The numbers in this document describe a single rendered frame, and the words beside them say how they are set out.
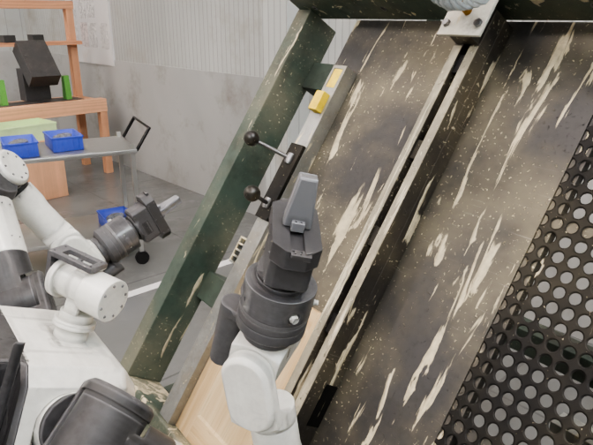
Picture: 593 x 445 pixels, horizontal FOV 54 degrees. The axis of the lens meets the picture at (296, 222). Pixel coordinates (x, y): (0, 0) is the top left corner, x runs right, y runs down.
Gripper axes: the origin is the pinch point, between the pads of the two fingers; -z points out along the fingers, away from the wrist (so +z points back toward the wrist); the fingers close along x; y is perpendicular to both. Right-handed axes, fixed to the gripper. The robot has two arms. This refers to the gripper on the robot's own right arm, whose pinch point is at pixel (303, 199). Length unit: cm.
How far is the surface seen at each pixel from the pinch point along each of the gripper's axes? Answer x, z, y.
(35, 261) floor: 330, 260, -138
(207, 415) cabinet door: 37, 76, -3
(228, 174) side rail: 86, 39, -7
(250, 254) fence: 60, 47, 1
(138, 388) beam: 53, 88, -20
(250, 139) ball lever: 72, 23, -4
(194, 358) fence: 49, 71, -8
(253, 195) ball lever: 58, 30, -1
